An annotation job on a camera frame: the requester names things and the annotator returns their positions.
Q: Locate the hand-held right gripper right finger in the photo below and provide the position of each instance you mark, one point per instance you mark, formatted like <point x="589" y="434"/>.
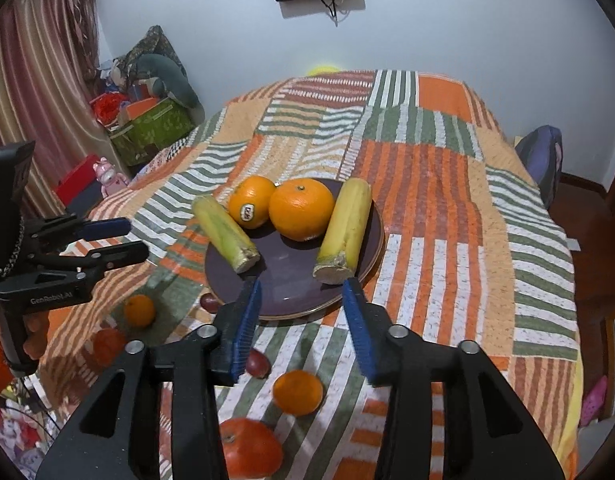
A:
<point x="362" y="332"/>

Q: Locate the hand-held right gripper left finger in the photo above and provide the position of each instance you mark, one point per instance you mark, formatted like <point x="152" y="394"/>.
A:
<point x="245" y="332"/>

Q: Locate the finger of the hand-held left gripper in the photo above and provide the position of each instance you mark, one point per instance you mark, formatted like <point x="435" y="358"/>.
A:
<point x="107" y="229"/>
<point x="122" y="255"/>

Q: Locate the purple plate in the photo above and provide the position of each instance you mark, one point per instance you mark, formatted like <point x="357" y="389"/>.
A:
<point x="287" y="280"/>

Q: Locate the pale green sugarcane piece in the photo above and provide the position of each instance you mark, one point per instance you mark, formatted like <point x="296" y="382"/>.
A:
<point x="225" y="232"/>

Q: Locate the yellow sugarcane piece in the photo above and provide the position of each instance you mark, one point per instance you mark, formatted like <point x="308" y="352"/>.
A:
<point x="345" y="230"/>

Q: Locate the orange with sticker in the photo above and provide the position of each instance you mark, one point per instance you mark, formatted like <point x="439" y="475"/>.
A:
<point x="252" y="200"/>

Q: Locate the large orange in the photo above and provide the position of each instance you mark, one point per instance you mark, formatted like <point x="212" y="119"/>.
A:
<point x="301" y="210"/>

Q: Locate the person's left hand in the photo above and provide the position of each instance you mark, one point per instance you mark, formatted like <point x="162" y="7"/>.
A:
<point x="37" y="335"/>

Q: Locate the dark red grape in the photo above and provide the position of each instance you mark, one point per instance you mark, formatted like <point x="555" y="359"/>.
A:
<point x="211" y="302"/>
<point x="258" y="362"/>

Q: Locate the pink toy figure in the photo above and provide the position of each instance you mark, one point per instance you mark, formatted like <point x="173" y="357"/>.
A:
<point x="108" y="177"/>

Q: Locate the red flat box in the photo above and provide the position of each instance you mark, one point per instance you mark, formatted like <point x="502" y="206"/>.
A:
<point x="79" y="182"/>

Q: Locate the small tangerine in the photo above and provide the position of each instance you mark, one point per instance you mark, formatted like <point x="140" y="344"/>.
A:
<point x="297" y="392"/>
<point x="140" y="310"/>

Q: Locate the red tomato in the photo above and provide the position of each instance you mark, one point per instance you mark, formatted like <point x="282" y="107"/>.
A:
<point x="109" y="346"/>
<point x="250" y="450"/>

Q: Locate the green patterned box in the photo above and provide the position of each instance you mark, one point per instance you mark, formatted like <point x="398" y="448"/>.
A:
<point x="155" y="127"/>

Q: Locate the red bag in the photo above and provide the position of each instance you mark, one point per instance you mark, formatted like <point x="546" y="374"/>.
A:
<point x="106" y="107"/>

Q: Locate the orange box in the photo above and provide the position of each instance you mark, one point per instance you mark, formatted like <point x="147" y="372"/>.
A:
<point x="140" y="107"/>

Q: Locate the striped patchwork blanket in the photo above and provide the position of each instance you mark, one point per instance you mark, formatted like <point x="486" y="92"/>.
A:
<point x="437" y="210"/>

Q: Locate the striped red curtain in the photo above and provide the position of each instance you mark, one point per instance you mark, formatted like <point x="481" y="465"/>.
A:
<point x="37" y="100"/>

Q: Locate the grey-green stuffed toy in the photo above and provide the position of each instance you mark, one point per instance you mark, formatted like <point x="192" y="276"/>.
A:
<point x="172" y="75"/>

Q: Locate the dark patterned cushion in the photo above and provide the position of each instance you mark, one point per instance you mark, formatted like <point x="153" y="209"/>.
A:
<point x="150" y="45"/>

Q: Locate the white paper scrap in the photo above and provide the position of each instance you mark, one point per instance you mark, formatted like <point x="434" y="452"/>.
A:
<point x="573" y="245"/>

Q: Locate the pink slipper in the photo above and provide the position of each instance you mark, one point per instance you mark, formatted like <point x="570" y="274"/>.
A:
<point x="595" y="400"/>

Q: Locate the yellow round object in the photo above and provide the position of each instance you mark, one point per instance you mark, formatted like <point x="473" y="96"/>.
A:
<point x="323" y="70"/>

